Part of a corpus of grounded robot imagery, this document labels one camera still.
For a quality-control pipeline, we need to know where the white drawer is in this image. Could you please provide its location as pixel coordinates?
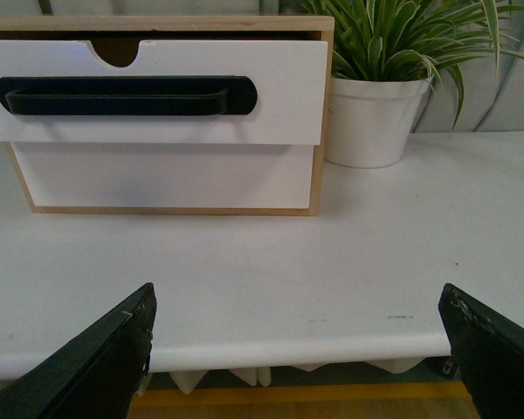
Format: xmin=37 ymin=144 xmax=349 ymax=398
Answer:
xmin=12 ymin=142 xmax=314 ymax=209
xmin=0 ymin=39 xmax=328 ymax=145

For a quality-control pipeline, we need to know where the green spider plant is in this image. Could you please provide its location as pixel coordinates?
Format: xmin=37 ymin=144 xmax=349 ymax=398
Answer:
xmin=294 ymin=1 xmax=524 ymax=124

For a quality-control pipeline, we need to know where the black drawer handle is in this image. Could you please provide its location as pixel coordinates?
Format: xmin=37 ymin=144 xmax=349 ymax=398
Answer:
xmin=0 ymin=76 xmax=258 ymax=116

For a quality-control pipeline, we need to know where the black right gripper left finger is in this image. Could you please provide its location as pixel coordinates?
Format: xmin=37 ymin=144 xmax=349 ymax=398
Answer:
xmin=0 ymin=283 xmax=156 ymax=418

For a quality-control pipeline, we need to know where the wooden drawer cabinet frame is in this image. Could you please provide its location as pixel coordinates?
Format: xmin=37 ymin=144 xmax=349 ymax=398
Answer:
xmin=0 ymin=16 xmax=334 ymax=216

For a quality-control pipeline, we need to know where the white plant pot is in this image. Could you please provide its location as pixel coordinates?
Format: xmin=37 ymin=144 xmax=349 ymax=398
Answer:
xmin=325 ymin=78 xmax=431 ymax=168

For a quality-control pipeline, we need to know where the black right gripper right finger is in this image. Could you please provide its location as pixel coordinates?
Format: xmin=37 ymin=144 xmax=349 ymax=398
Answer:
xmin=438 ymin=283 xmax=524 ymax=418

